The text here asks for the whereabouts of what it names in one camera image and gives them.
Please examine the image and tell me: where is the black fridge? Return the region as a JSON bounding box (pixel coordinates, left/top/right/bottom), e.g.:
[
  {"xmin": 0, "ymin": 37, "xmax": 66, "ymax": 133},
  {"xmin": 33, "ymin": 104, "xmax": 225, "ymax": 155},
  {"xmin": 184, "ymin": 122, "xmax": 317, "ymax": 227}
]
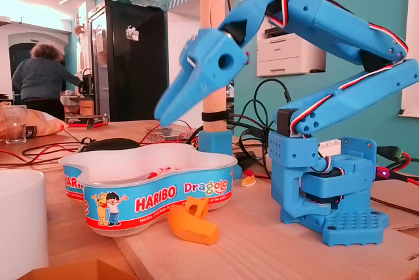
[{"xmin": 88, "ymin": 0, "xmax": 170, "ymax": 122}]

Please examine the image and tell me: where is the clear plastic electronics box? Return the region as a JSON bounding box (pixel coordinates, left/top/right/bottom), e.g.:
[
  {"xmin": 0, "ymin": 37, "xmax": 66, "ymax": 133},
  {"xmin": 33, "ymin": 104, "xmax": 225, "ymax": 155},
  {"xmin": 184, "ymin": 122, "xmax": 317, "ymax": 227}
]
[{"xmin": 145, "ymin": 127, "xmax": 188, "ymax": 142}]

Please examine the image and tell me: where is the white fridge picture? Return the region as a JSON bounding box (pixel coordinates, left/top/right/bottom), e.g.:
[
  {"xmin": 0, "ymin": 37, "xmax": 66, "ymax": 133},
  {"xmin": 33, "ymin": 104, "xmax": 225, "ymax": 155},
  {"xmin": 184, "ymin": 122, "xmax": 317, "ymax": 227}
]
[{"xmin": 126, "ymin": 24, "xmax": 140, "ymax": 41}]

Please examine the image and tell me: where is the white printer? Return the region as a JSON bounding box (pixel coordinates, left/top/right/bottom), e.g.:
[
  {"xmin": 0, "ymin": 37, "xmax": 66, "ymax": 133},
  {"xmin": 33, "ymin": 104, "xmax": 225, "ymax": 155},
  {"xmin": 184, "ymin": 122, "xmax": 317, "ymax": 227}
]
[{"xmin": 256, "ymin": 27, "xmax": 327, "ymax": 78}]

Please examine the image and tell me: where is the black zip case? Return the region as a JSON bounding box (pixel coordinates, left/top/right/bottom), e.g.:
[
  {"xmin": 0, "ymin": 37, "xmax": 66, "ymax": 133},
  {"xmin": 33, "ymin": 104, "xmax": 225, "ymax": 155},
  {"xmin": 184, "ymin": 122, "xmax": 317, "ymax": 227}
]
[{"xmin": 85, "ymin": 138, "xmax": 140, "ymax": 152}]

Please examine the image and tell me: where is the black coffee machine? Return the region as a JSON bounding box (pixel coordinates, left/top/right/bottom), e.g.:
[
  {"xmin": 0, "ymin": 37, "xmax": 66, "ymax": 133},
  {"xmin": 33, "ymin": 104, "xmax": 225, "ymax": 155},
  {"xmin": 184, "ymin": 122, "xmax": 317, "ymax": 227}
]
[{"xmin": 78, "ymin": 68, "xmax": 94, "ymax": 96}]

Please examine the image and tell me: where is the red black flat box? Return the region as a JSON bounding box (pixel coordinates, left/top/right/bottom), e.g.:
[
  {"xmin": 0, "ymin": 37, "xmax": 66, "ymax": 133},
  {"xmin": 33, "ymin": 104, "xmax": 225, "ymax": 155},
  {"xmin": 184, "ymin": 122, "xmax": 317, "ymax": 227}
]
[{"xmin": 64, "ymin": 113, "xmax": 111, "ymax": 130}]

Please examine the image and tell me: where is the clear plastic Haribo candy tub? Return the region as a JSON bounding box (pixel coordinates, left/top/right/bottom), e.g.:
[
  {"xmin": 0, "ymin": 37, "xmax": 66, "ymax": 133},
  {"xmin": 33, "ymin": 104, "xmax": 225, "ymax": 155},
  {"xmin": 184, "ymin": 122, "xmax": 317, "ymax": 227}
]
[{"xmin": 58, "ymin": 143, "xmax": 239, "ymax": 237}]

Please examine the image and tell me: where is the orange 3D printed part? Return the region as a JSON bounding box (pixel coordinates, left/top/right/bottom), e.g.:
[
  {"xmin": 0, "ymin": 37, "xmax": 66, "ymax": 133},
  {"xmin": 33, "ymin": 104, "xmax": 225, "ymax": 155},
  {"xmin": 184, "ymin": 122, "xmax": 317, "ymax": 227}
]
[{"xmin": 167, "ymin": 196, "xmax": 219, "ymax": 245}]

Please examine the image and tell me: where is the person in grey sweater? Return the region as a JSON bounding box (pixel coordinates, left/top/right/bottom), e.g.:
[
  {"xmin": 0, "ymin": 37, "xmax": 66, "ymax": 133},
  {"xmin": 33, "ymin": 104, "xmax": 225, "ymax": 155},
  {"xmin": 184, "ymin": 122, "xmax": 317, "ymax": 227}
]
[{"xmin": 12, "ymin": 43, "xmax": 82, "ymax": 120}]

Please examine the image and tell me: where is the orange crisp bag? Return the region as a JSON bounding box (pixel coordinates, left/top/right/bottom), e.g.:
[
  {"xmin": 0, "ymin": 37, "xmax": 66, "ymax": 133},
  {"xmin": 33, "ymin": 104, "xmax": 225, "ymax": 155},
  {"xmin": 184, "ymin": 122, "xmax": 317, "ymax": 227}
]
[{"xmin": 0, "ymin": 101, "xmax": 69, "ymax": 140}]

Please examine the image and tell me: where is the white plastic block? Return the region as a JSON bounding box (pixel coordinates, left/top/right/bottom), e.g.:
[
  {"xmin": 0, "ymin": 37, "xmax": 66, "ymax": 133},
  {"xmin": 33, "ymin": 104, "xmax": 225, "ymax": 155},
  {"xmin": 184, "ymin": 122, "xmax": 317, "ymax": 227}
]
[{"xmin": 319, "ymin": 140, "xmax": 343, "ymax": 155}]

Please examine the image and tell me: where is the empty pint glass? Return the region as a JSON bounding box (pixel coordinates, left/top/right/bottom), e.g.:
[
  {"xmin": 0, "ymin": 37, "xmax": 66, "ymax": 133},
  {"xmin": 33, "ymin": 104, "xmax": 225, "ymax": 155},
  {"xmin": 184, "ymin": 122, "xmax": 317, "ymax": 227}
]
[{"xmin": 2, "ymin": 105, "xmax": 29, "ymax": 145}]

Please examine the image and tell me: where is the pale wooden base board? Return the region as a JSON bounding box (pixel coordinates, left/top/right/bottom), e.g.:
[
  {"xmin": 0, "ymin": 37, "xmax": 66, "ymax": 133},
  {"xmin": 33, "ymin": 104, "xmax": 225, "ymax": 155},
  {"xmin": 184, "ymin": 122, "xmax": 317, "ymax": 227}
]
[{"xmin": 113, "ymin": 175, "xmax": 419, "ymax": 280}]

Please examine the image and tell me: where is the white ceramic mug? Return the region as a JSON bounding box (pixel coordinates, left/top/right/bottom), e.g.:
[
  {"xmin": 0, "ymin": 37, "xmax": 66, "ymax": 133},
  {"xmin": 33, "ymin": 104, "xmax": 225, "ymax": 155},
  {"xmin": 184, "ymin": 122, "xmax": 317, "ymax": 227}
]
[{"xmin": 0, "ymin": 169, "xmax": 50, "ymax": 279}]

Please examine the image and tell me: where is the black green power connector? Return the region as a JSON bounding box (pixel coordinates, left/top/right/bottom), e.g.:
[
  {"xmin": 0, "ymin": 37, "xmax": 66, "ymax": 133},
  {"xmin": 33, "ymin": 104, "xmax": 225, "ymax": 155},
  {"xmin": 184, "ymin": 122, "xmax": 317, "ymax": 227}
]
[{"xmin": 376, "ymin": 145, "xmax": 412, "ymax": 163}]

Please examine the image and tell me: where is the brown cardboard sheet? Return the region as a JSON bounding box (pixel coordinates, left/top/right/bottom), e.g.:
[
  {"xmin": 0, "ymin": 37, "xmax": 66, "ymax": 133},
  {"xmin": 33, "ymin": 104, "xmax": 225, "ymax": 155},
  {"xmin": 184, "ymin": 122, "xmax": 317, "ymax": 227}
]
[{"xmin": 369, "ymin": 178, "xmax": 419, "ymax": 232}]

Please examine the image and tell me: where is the black strap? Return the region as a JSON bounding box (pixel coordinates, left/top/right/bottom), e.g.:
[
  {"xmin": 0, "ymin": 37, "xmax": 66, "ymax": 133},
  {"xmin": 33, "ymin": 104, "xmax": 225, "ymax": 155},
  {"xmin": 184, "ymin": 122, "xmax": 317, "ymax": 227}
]
[{"xmin": 201, "ymin": 111, "xmax": 230, "ymax": 123}]

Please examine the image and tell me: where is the blue post base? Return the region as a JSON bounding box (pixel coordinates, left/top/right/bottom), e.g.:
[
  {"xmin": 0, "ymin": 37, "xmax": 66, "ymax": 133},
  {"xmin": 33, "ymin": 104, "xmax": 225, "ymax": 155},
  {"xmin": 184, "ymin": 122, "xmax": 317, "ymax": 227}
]
[{"xmin": 198, "ymin": 130, "xmax": 243, "ymax": 179}]

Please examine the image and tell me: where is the thick black cable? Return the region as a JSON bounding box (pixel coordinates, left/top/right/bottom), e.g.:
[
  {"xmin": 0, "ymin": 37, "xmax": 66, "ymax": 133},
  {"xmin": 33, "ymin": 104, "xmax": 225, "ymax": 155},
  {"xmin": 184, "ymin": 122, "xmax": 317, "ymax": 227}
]
[{"xmin": 234, "ymin": 78, "xmax": 293, "ymax": 179}]

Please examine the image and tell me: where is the thin red wire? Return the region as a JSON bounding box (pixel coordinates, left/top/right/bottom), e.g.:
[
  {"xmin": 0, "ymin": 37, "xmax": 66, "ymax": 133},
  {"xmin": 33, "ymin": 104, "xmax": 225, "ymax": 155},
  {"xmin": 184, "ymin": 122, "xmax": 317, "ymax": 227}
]
[{"xmin": 0, "ymin": 141, "xmax": 86, "ymax": 167}]

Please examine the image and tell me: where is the red power wire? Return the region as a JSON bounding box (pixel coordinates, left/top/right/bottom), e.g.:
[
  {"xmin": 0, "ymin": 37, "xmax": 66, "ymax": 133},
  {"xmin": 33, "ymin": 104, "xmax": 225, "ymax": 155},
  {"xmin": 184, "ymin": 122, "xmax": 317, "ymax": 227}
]
[{"xmin": 376, "ymin": 152, "xmax": 419, "ymax": 186}]

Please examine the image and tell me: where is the black braided cable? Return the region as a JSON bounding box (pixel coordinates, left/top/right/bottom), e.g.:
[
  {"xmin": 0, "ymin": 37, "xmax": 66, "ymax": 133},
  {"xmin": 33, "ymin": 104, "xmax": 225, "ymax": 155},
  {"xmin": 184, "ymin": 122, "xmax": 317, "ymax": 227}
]
[{"xmin": 371, "ymin": 196, "xmax": 419, "ymax": 216}]

